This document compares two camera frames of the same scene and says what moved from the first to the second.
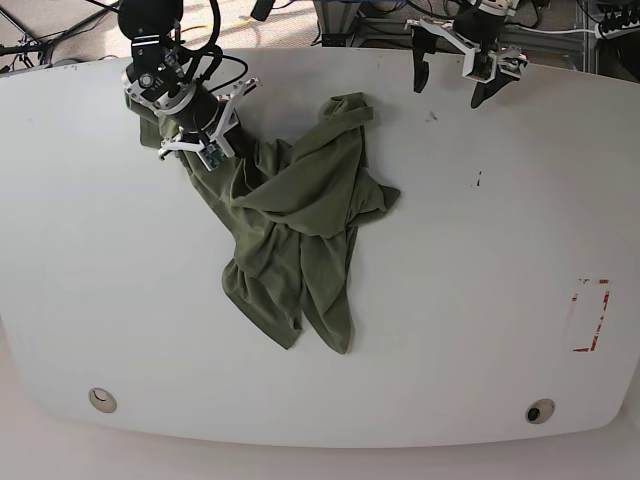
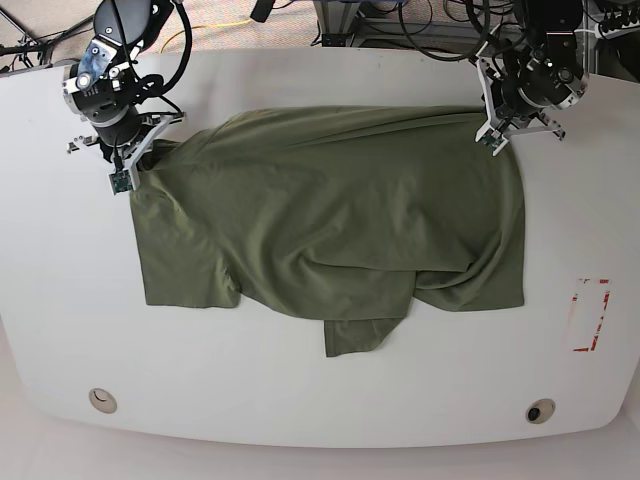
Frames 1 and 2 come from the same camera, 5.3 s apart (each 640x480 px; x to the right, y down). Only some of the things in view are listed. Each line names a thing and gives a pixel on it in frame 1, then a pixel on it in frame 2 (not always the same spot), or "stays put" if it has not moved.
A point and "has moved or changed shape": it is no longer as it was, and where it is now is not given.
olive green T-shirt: x=293 y=207 has moved or changed shape
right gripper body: x=485 y=66 -> x=523 y=82
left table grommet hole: x=102 y=400 stays put
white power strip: x=623 y=30 stays put
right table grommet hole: x=540 y=411 stays put
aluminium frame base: x=337 y=21 stays put
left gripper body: x=155 y=79 -> x=117 y=100
